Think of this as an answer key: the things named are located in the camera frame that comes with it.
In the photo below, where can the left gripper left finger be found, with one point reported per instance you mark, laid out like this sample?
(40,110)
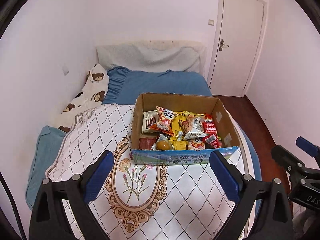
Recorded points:
(49,219)

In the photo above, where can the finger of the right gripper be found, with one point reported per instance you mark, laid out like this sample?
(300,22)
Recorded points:
(308,147)
(292,164)

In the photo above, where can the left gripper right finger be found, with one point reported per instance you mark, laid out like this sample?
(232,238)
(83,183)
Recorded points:
(273,220)

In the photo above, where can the watermelon candy bag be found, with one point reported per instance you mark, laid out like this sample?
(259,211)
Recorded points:
(219,142)

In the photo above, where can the small red snack packet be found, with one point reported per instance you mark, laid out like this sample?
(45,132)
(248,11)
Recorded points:
(211,140)

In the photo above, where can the red spicy snack packet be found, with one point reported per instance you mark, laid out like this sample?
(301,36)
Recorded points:
(209,125)

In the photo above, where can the white walnut snack bag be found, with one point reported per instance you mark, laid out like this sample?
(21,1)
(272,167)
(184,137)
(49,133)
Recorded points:
(193,127)

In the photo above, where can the yellow snack bag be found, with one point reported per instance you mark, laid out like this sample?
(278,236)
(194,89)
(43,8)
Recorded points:
(180,145)

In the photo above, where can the dark red hawthorn packet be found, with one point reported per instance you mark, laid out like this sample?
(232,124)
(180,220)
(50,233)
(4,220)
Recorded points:
(146,141)

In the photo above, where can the orange jelly cup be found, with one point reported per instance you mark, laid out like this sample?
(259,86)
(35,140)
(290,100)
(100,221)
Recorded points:
(163,144)

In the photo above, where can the orange panda snack bag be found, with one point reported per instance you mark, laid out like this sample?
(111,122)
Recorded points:
(165,119)

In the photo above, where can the chocolate stick biscuit box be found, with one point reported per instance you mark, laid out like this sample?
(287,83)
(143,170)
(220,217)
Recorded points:
(149,118)

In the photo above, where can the yellow black biscuit pack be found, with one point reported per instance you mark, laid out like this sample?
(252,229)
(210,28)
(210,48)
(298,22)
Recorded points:
(176,127)

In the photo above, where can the teal folded cloth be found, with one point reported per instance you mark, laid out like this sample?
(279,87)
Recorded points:
(47,147)

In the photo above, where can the white diamond pattern blanket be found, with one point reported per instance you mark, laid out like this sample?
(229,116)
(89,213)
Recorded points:
(94,131)

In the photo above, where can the cardboard milk box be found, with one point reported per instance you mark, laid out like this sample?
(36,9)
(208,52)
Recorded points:
(198,106)

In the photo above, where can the bear pattern pillow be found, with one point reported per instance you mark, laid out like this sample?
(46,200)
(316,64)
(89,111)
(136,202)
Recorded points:
(91,96)

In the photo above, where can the white door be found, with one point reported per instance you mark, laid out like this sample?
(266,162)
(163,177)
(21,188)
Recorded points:
(240,23)

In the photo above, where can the blue bed sheet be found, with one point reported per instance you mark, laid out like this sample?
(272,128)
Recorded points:
(160,84)

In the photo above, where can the white headboard pillow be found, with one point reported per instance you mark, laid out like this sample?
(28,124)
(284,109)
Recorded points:
(154,56)

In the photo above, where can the door handle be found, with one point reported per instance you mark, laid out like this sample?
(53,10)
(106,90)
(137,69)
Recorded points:
(222,45)

